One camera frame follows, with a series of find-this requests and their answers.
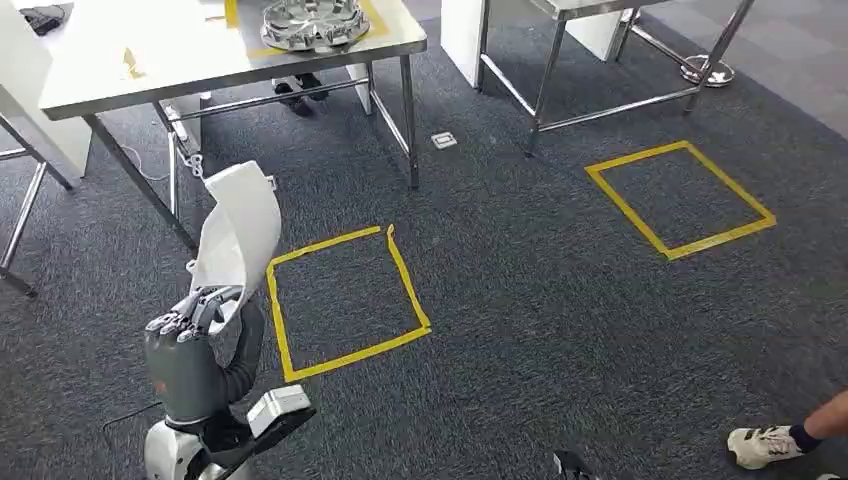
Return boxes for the white cabinet panel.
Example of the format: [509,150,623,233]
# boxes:
[564,0,642,64]
[439,0,490,91]

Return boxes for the white sneaker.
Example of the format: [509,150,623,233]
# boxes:
[725,425,807,472]

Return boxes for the bare steel table frame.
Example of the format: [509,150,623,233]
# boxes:
[476,0,758,158]

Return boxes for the steel table with yellow tape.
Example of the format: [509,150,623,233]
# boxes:
[38,0,429,254]

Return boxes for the white curved plastic part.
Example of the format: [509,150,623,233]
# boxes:
[187,160,284,370]

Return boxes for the chrome stanchion base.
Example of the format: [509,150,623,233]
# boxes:
[680,54,737,89]

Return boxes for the black floor cable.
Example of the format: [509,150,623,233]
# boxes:
[101,400,165,454]

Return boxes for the person's black shoes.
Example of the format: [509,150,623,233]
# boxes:
[270,72,331,120]

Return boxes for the black handheld device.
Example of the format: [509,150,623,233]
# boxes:
[19,4,66,37]

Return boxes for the yellow floor tape square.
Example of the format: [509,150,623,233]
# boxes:
[265,223,433,385]
[584,139,778,262]

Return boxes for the steel table leg frame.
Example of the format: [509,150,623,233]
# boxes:
[0,112,75,300]

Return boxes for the silver wheel cover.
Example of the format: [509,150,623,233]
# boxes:
[259,0,372,54]

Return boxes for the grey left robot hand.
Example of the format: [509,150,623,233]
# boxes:
[143,286,268,427]

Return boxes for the person's leg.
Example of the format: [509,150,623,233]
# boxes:
[787,390,848,456]

